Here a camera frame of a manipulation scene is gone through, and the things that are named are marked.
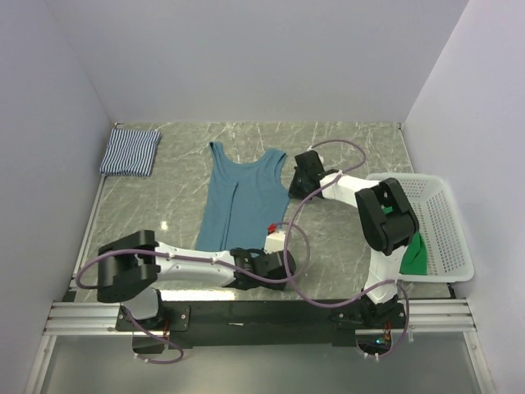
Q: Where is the teal blue tank top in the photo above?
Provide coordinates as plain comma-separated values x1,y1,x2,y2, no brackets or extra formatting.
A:
195,141,290,252

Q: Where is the blue white striped tank top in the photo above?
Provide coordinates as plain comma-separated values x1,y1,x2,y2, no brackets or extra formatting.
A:
99,128,162,177

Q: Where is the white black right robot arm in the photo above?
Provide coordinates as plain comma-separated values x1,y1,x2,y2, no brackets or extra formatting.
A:
289,150,419,328

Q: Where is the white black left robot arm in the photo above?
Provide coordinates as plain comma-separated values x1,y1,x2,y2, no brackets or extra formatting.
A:
97,230,296,330

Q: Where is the green tank top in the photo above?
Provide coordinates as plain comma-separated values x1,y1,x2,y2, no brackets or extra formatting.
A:
390,217,427,278

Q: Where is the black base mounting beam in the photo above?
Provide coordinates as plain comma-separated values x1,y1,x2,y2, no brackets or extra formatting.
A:
140,299,410,349

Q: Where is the white plastic laundry basket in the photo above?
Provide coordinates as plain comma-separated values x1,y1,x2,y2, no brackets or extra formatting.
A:
367,172,474,283

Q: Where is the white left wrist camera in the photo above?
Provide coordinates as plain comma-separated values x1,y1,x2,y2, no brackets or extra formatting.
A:
263,223,285,254

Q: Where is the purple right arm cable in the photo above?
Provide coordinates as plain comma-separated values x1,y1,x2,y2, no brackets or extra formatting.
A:
285,138,413,356

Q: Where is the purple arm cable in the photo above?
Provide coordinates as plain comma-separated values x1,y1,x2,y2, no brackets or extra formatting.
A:
285,138,413,356
77,221,311,366

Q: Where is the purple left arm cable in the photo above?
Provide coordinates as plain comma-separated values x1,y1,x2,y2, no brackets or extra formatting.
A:
77,221,311,366

